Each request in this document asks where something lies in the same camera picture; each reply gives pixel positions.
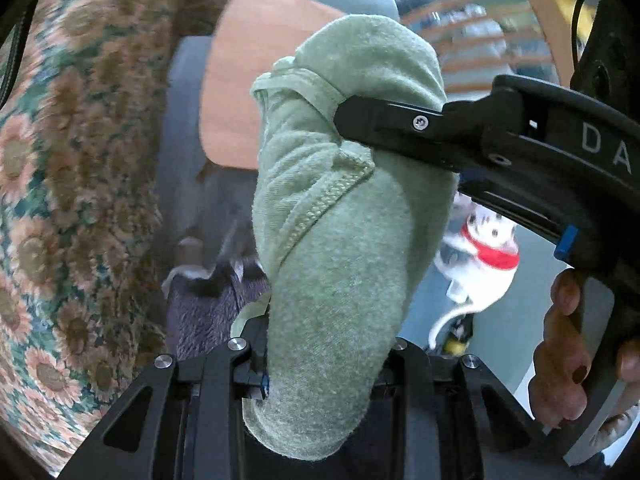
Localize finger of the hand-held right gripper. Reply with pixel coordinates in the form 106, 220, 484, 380
332, 76, 521, 173

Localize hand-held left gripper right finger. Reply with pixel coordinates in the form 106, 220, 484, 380
380, 337, 571, 480

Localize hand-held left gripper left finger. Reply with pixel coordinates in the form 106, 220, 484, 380
57, 302, 273, 480

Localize green shirt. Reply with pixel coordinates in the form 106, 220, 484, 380
241, 14, 458, 461

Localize person's right hand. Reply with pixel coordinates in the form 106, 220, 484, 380
529, 267, 588, 430

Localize purple fuzzy cloth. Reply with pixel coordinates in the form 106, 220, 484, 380
165, 260, 273, 361

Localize wooden slatted chair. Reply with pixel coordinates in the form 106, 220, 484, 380
400, 0, 576, 93

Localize white plush toy red scarf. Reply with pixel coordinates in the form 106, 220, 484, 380
430, 195, 521, 351

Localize round wooden board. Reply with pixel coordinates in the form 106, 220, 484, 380
199, 0, 351, 171

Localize sunflower print blanket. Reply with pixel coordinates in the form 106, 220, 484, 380
0, 0, 236, 478

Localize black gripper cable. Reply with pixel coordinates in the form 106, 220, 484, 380
570, 0, 601, 63

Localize black strap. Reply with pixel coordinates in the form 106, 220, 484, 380
0, 10, 26, 111

